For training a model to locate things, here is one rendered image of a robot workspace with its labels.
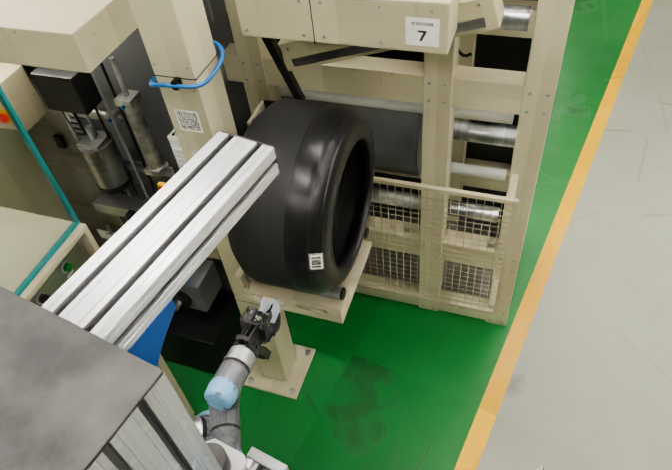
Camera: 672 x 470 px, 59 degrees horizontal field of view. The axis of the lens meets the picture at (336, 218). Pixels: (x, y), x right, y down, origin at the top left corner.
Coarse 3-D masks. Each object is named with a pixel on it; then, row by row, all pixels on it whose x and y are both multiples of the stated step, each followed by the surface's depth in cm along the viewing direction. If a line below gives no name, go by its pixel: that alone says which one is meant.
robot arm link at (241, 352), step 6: (234, 348) 151; (240, 348) 151; (246, 348) 151; (228, 354) 150; (234, 354) 149; (240, 354) 149; (246, 354) 150; (252, 354) 151; (246, 360) 149; (252, 360) 151; (252, 366) 151
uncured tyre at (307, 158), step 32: (256, 128) 169; (288, 128) 167; (320, 128) 165; (352, 128) 172; (288, 160) 162; (320, 160) 161; (352, 160) 210; (288, 192) 160; (320, 192) 160; (352, 192) 215; (256, 224) 164; (288, 224) 161; (320, 224) 162; (352, 224) 213; (256, 256) 170; (288, 256) 165; (352, 256) 198; (288, 288) 183; (320, 288) 178
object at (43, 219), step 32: (0, 96) 145; (0, 128) 147; (0, 160) 149; (32, 160) 159; (0, 192) 150; (32, 192) 160; (0, 224) 152; (32, 224) 162; (64, 224) 174; (0, 256) 154; (32, 256) 164
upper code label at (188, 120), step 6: (180, 114) 169; (186, 114) 168; (192, 114) 167; (180, 120) 171; (186, 120) 170; (192, 120) 169; (198, 120) 168; (180, 126) 172; (186, 126) 172; (192, 126) 171; (198, 126) 170
